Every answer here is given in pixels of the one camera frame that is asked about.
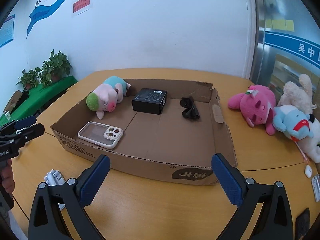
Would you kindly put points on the small white packet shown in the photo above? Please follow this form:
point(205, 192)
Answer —
point(316, 187)

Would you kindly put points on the white earbuds case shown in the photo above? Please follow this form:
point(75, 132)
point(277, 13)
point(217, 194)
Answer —
point(308, 171)

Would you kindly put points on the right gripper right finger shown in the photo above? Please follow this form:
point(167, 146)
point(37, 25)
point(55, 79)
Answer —
point(275, 218)

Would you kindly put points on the pink pig plush toy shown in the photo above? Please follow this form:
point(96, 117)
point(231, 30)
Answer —
point(107, 95)

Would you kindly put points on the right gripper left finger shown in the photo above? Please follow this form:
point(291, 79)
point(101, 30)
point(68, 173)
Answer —
point(46, 220)

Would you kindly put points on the shallow cardboard box tray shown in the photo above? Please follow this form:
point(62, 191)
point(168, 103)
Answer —
point(166, 147)

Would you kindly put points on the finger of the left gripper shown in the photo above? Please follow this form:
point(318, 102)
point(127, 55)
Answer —
point(25, 122)
point(29, 134)

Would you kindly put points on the cream bunny plush toy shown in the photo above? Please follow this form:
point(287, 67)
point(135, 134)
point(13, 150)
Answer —
point(300, 96)

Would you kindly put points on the potted green plant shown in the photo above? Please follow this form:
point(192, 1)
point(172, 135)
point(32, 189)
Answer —
point(53, 69)
point(29, 79)

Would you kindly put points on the grey folding phone stand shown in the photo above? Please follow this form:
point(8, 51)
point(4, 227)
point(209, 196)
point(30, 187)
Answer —
point(54, 178)

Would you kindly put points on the black product box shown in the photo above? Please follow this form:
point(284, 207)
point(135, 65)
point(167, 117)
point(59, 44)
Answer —
point(150, 101)

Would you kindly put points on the left potted green plant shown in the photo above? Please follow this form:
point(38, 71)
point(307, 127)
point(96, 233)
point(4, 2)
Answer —
point(29, 79)

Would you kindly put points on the black wallet at edge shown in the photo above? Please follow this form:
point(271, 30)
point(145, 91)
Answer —
point(302, 224)

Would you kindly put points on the brown cardboard box background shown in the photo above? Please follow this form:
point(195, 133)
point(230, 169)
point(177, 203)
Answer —
point(12, 102)

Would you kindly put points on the pink bear plush toy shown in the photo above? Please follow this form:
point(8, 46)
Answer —
point(256, 106)

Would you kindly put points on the black sunglasses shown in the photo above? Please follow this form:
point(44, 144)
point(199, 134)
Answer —
point(190, 110)

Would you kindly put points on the person's left hand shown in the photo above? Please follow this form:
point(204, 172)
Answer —
point(8, 177)

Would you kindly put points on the blue elephant plush toy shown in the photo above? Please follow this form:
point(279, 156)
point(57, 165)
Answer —
point(292, 122)

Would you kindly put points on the right potted green plant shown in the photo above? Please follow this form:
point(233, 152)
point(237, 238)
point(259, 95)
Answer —
point(53, 69)

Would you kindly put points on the green covered side table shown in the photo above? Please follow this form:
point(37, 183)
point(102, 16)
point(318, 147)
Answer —
point(39, 98)

